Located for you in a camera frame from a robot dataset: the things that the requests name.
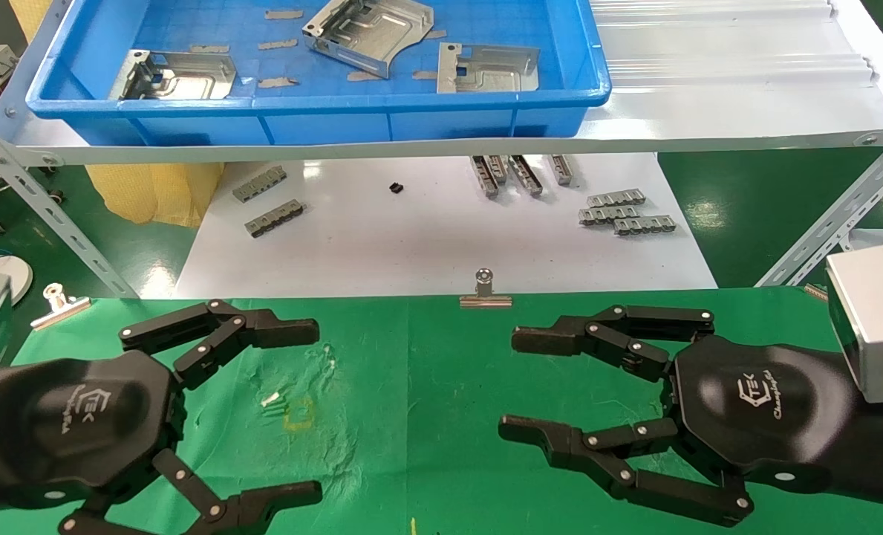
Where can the stamped sheet metal bracket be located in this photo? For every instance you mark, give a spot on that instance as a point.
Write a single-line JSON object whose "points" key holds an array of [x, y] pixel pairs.
{"points": [[493, 70], [382, 33], [189, 78]]}

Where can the yellow mesh bag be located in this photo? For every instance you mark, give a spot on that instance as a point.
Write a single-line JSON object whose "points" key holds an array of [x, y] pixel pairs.
{"points": [[151, 193]]}

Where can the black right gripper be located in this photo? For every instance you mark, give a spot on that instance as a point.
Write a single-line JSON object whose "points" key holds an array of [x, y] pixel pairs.
{"points": [[760, 405]]}

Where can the grey metal shelf rack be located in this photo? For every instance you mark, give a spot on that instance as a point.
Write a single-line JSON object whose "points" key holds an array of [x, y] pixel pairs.
{"points": [[708, 89]]}

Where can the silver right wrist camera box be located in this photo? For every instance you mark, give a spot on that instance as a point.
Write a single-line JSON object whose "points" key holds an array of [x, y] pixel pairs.
{"points": [[875, 319]]}

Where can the silver binder clip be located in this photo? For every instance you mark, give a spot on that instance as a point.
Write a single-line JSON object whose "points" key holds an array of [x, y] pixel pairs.
{"points": [[485, 299], [59, 306]]}

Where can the green table cloth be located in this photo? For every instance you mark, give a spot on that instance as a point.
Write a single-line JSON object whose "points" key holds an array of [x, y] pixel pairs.
{"points": [[411, 416]]}

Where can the blue plastic bin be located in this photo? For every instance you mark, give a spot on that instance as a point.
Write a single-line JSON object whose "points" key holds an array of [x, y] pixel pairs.
{"points": [[322, 119]]}

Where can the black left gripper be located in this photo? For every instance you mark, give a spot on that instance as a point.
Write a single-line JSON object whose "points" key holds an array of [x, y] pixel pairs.
{"points": [[77, 420]]}

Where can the small grey slotted rail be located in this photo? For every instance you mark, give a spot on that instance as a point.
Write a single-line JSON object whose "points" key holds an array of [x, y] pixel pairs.
{"points": [[604, 215], [526, 175], [616, 198], [561, 169], [645, 225], [274, 219], [259, 183], [497, 169], [483, 177]]}

